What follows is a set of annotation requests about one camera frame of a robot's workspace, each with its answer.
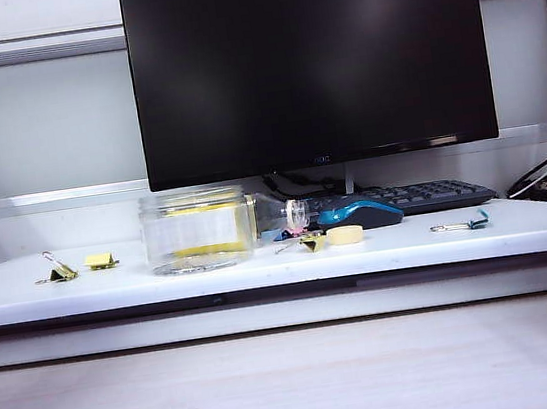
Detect silver monitor stand post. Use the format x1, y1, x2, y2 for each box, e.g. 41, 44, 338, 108
341, 161, 357, 195

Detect blue and black mouse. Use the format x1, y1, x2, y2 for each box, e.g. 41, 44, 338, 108
314, 195, 407, 236

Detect clear plastic jar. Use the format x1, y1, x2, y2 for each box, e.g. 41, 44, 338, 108
135, 181, 264, 281

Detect yellow binder clip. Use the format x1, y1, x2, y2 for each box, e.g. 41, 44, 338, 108
31, 247, 81, 286
272, 231, 330, 259
83, 251, 121, 273

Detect black computer monitor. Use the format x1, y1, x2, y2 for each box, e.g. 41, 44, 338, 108
119, 0, 502, 194

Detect aluminium partition frame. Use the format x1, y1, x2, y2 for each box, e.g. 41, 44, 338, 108
0, 0, 547, 221

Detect teal binder clip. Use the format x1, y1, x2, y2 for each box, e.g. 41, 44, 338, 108
428, 206, 492, 235

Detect clear bottle with yellow label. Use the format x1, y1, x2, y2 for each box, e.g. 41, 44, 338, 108
244, 183, 320, 243

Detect black computer keyboard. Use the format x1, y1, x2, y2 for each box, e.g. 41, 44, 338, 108
305, 171, 500, 229

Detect black monitor cables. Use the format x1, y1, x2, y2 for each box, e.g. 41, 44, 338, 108
261, 163, 349, 204

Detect white raised desk board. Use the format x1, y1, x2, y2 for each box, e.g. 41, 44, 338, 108
0, 186, 547, 327

